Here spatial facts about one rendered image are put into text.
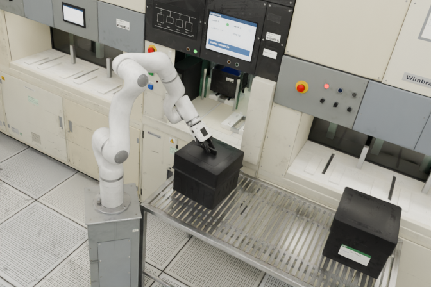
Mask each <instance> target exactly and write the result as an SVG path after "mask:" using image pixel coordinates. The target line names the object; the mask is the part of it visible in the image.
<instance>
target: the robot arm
mask: <svg viewBox="0 0 431 287"><path fill-rule="evenodd" d="M112 68H113V70H114V72H115V73H116V74H117V75H118V76H119V77H120V78H122V79H123V80H124V86H123V88H122V89H121V90H120V91H118V92H116V93H115V94H114V96H113V97H112V101H111V105H110V110H109V115H108V122H109V128H107V127H101V128H99V129H97V130H96V131H95V132H94V134H93V135H92V149H93V152H94V156H95V158H96V161H97V164H98V167H99V185H100V193H98V194H97V195H96V196H95V198H94V207H95V208H96V210H98V211H99V212H100V213H104V214H107V215H114V214H118V213H120V212H123V211H124V210H126V209H127V208H128V206H129V205H130V196H129V195H128V194H127V193H126V192H124V169H123V163H124V162H125V161H126V160H127V158H128V156H129V154H130V128H129V123H130V115H131V110H132V107H133V103H134V102H135V100H136V98H137V97H138V96H139V95H140V94H141V93H142V92H144V91H145V89H146V88H147V87H148V83H149V74H148V73H157V75H158V77H159V78H160V80H161V82H162V84H163V85H164V87H165V89H166V90H167V95H166V97H165V99H164V103H163V109H164V113H165V116H166V117H167V119H168V120H169V122H170V123H172V124H177V123H179V122H180V121H182V120H184V121H185V123H186V125H187V126H188V127H189V126H190V127H189V129H190V132H191V134H192V136H193V138H194V140H195V142H196V145H197V146H200V147H201V148H203V149H204V151H205V152H206V154H208V153H210V150H209V148H208V146H209V147H211V148H213V149H215V146H214V145H213V143H212V133H211V132H210V130H209V128H208V127H207V125H206V124H205V123H204V122H203V121H201V118H200V116H199V114H198V113H197V111H196V109H195V107H194V106H193V104H192V102H191V101H190V99H189V97H188V95H184V93H185V87H184V85H183V83H182V81H181V79H180V77H179V75H178V73H177V71H176V69H175V67H174V65H173V63H172V61H171V60H170V58H169V57H168V55H166V54H165V53H163V52H161V51H157V52H152V53H124V54H120V55H119V56H117V57H115V58H114V60H113V62H112ZM183 95H184V96H183ZM174 105H176V109H173V106H174ZM205 140H206V141H207V142H208V146H206V144H205ZM202 143H203V144H202Z"/></svg>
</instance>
